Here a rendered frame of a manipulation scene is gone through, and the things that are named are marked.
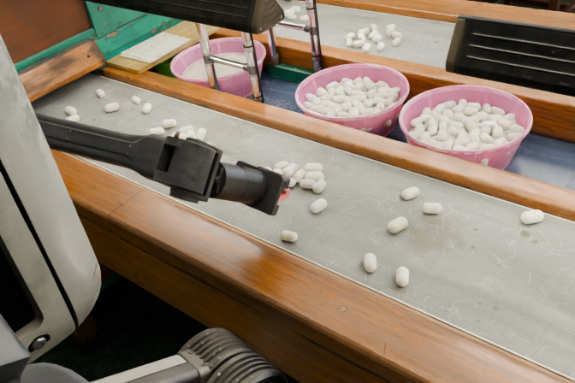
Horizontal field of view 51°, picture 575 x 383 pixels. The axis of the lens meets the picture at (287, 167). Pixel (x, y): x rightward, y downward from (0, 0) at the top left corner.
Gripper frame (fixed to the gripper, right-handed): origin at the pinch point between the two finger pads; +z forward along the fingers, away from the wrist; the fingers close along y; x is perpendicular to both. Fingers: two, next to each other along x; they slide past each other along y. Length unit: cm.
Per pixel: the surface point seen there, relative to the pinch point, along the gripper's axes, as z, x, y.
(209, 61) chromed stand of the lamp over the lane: 20, -21, 48
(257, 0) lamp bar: -9.4, -30.2, 11.4
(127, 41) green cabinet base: 26, -22, 89
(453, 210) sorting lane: 17.1, -6.2, -23.5
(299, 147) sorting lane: 19.3, -8.1, 13.5
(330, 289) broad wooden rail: -6.0, 10.5, -17.7
